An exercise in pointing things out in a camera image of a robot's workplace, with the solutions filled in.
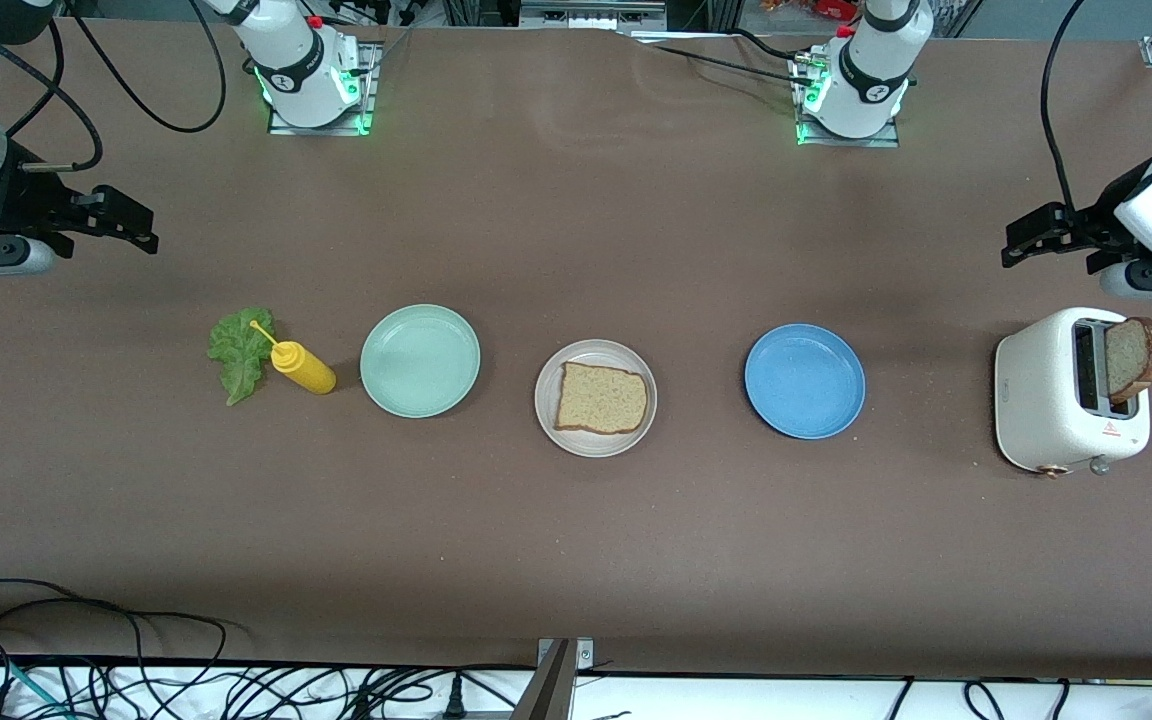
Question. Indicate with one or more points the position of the grey power strip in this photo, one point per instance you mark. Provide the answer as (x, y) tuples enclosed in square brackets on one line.
[(591, 15)]

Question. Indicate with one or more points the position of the blue plate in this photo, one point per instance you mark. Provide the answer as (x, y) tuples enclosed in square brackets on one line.
[(804, 380)]

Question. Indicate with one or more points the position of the dark-crust bread slice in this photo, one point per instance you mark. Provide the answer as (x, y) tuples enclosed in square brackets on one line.
[(1131, 360)]

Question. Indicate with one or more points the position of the light-crust bread slice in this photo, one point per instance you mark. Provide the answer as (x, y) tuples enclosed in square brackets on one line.
[(601, 398)]

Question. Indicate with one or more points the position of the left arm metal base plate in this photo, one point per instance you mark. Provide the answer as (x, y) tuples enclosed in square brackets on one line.
[(876, 142)]

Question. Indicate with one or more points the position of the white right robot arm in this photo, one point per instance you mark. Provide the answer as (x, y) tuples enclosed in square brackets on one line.
[(296, 70)]

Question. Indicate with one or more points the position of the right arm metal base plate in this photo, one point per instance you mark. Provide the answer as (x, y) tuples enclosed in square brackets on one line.
[(367, 90)]

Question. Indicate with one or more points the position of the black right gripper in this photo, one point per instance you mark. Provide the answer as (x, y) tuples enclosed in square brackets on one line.
[(18, 204)]

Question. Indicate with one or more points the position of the beige plate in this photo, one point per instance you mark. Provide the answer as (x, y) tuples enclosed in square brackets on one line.
[(595, 448)]

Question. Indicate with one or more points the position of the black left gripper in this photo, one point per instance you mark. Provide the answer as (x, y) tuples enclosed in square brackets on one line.
[(1102, 219)]

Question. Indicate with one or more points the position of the white toaster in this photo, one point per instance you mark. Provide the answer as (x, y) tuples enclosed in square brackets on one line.
[(1036, 400)]

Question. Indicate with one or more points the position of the dark grey metal beam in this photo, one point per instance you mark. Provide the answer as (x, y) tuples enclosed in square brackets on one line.
[(546, 695)]

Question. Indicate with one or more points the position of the mint green plate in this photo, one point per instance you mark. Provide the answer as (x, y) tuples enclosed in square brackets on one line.
[(420, 360)]

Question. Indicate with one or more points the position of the green lettuce leaf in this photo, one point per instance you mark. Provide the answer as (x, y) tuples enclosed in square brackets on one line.
[(236, 355)]

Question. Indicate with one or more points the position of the red package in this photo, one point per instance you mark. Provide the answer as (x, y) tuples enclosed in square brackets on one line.
[(816, 8)]

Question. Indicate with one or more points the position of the yellow squeeze bottle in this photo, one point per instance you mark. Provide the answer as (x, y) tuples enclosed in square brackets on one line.
[(306, 370)]

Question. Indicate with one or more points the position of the black power plug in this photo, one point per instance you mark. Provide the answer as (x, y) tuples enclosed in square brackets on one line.
[(454, 705)]

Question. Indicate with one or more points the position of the silver table bracket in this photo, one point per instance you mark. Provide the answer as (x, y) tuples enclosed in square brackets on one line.
[(584, 655)]

